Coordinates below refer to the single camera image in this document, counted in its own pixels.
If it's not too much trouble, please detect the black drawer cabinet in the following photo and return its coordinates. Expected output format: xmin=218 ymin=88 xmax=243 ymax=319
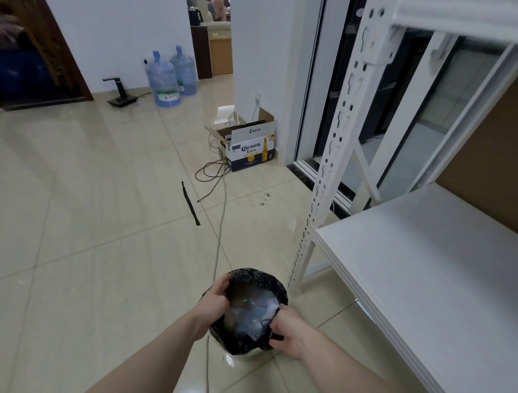
xmin=323 ymin=0 xmax=446 ymax=143

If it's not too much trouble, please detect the clear plastic bag with label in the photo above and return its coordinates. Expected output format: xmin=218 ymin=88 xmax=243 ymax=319
xmin=224 ymin=293 xmax=281 ymax=343

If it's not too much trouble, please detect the person's left hand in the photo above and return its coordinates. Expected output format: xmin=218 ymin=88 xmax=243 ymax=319
xmin=190 ymin=273 xmax=235 ymax=341

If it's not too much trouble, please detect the person's left forearm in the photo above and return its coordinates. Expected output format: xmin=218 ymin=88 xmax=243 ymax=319
xmin=85 ymin=314 xmax=207 ymax=393

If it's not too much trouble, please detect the white and blue beer carton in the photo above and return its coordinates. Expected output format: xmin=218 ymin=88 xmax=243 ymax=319
xmin=204 ymin=107 xmax=279 ymax=173

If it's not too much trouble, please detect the white metal shelving rack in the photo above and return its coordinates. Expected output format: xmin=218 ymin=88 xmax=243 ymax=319
xmin=287 ymin=0 xmax=518 ymax=393

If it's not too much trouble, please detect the brown wooden door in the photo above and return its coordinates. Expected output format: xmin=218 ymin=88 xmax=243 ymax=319
xmin=0 ymin=0 xmax=94 ymax=112

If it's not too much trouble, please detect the person's right hand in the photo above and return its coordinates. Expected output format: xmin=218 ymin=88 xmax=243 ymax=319
xmin=268 ymin=303 xmax=321 ymax=362

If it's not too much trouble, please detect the grey cable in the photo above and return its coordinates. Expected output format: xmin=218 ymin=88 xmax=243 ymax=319
xmin=205 ymin=160 xmax=228 ymax=393

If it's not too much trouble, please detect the white trash bin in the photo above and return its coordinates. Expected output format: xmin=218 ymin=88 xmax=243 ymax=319
xmin=208 ymin=267 xmax=289 ymax=364

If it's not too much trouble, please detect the black water pump stand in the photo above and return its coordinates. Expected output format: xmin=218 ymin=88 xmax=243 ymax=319
xmin=101 ymin=76 xmax=138 ymax=108

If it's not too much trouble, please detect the white window frame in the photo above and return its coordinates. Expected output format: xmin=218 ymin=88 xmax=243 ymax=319
xmin=279 ymin=0 xmax=518 ymax=215

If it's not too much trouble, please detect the light wooden cabinet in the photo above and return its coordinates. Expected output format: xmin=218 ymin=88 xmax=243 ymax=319
xmin=208 ymin=34 xmax=234 ymax=77

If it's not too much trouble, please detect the black strap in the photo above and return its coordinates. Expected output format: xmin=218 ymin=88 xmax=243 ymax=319
xmin=181 ymin=181 xmax=201 ymax=227

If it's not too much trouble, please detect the brown cardboard back panel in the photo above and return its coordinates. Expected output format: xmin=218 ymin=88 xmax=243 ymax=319
xmin=435 ymin=93 xmax=518 ymax=235

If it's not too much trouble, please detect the dark wooden cabinet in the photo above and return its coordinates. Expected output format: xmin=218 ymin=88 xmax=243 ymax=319
xmin=190 ymin=25 xmax=213 ymax=80

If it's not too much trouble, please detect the black bin liner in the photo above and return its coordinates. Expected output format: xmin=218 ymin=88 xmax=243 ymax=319
xmin=208 ymin=267 xmax=289 ymax=352

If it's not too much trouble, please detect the person's right forearm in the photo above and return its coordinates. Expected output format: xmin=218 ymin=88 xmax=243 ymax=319
xmin=297 ymin=328 xmax=405 ymax=393

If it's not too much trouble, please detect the black cable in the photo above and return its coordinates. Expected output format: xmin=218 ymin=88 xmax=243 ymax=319
xmin=195 ymin=159 xmax=232 ymax=203

